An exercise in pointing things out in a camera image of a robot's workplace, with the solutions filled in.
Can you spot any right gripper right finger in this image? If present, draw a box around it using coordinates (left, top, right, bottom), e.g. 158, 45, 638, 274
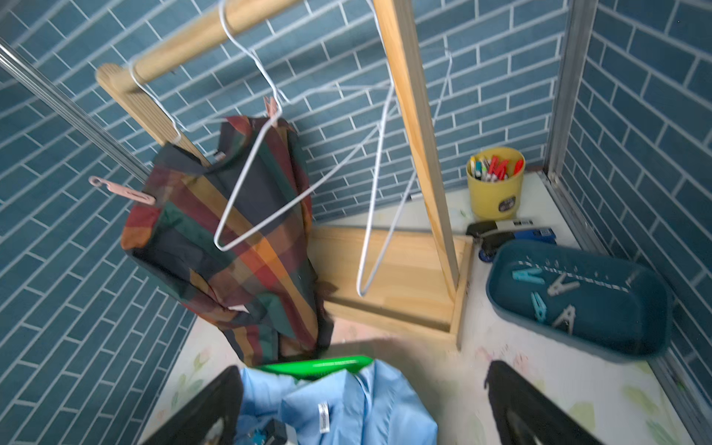
484, 361, 599, 444

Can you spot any yellow pen cup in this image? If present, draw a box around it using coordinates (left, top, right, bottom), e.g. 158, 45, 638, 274
465, 148, 526, 221

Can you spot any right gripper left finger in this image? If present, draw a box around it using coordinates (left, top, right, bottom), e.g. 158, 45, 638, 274
144, 365, 244, 445

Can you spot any wooden clothes rack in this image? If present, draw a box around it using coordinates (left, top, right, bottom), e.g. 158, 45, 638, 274
96, 1, 473, 348

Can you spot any green plastic basket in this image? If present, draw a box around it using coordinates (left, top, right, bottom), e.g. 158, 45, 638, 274
259, 355, 374, 380

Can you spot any light blue shirt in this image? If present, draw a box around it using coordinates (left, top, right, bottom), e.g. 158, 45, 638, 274
234, 360, 438, 444

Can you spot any blue black stapler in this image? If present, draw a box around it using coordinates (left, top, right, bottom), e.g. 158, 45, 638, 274
478, 227, 556, 263

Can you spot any teal clothespin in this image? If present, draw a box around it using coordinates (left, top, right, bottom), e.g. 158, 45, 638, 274
531, 292, 547, 324
512, 268, 546, 286

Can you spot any pink clothespin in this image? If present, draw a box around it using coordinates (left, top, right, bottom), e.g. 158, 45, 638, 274
88, 176, 156, 206
263, 96, 279, 119

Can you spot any black white stapler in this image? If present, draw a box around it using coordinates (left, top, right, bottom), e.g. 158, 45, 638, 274
465, 219, 535, 239

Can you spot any white XL brand label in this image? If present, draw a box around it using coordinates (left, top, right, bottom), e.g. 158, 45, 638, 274
318, 402, 330, 434

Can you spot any teal storage box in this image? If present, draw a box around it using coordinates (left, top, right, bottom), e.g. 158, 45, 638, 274
486, 240, 672, 363

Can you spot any dark multicolour plaid shirt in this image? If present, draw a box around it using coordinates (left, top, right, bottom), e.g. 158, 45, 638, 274
121, 116, 333, 366

